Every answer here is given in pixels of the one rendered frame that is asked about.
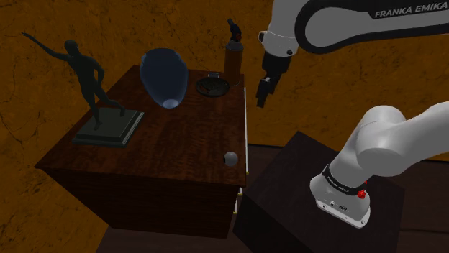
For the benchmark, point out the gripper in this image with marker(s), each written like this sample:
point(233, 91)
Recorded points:
point(275, 66)

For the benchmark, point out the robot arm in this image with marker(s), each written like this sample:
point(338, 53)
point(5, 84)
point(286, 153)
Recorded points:
point(382, 140)

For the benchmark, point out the brown spray bottle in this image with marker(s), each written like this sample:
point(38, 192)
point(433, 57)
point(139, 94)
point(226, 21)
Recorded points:
point(233, 59)

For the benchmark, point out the black round dish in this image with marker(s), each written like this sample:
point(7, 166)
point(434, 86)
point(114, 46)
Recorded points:
point(212, 86)

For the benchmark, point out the small grey box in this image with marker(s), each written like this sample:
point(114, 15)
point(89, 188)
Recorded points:
point(213, 74)

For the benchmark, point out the small grey ball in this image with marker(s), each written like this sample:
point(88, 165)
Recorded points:
point(230, 158)

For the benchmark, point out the dark blue vase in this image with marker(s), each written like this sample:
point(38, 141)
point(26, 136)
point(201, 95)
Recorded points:
point(164, 75)

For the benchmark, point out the dark wooden chest of drawers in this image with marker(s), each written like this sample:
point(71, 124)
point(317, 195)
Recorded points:
point(168, 140)

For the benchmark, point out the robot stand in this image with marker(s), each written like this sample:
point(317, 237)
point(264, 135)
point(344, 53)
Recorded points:
point(301, 196)

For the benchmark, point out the dark human figure statue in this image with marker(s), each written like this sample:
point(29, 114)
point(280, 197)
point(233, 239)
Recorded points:
point(92, 87)

